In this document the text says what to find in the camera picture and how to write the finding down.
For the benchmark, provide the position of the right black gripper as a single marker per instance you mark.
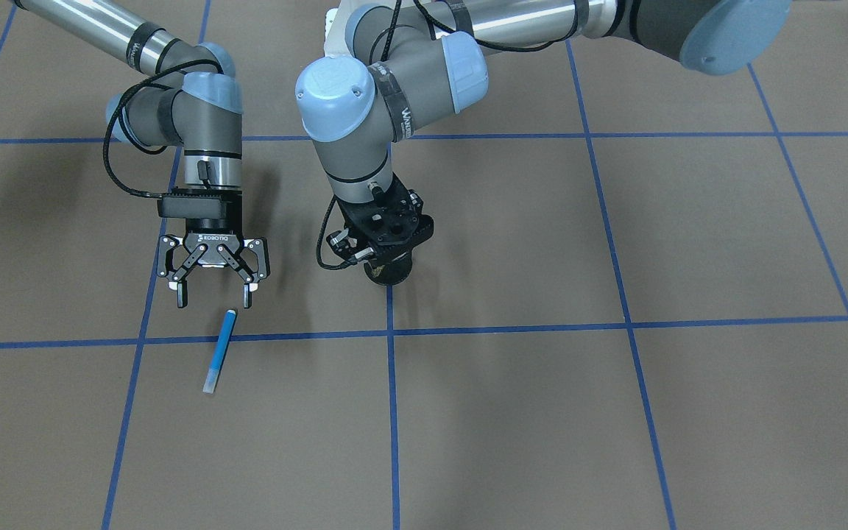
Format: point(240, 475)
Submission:
point(212, 237)

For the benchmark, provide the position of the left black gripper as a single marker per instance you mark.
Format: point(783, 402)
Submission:
point(389, 271)

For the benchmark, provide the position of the black mesh pen cup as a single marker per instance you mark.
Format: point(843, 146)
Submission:
point(390, 273)

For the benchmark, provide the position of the blue marker pen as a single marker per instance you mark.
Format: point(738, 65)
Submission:
point(220, 351)

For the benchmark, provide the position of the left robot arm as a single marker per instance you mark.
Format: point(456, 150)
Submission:
point(400, 69)

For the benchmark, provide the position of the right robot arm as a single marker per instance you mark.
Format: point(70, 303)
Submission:
point(189, 99)

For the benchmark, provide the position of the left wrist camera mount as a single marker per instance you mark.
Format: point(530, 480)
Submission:
point(369, 234)

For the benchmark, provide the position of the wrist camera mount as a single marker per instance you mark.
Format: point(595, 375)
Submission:
point(369, 234)
point(191, 204)

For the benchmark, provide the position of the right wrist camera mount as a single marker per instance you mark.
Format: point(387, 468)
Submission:
point(191, 204)

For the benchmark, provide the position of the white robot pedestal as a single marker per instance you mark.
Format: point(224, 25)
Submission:
point(330, 33)

